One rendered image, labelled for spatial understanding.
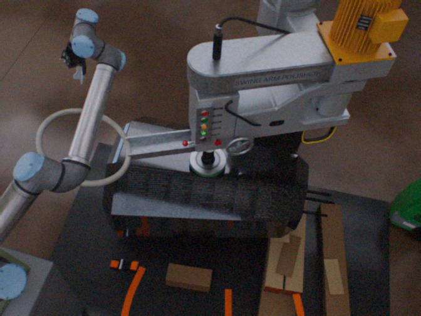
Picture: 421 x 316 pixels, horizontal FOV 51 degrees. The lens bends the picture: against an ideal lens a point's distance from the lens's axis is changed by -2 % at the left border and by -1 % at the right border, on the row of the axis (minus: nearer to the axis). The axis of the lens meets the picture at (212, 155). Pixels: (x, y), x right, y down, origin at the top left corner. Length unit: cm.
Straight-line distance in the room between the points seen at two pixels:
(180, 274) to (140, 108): 160
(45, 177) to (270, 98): 116
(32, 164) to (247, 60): 100
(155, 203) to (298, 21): 135
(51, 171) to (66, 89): 259
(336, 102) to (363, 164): 161
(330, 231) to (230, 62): 180
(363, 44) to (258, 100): 57
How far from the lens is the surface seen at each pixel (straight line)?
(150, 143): 247
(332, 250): 336
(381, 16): 200
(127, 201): 277
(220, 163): 264
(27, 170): 171
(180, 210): 273
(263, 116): 227
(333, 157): 390
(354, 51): 213
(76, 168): 178
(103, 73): 193
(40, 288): 243
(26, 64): 460
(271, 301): 312
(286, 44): 214
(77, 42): 192
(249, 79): 201
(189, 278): 310
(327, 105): 242
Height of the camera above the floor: 307
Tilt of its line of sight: 56 degrees down
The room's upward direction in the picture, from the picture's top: 6 degrees clockwise
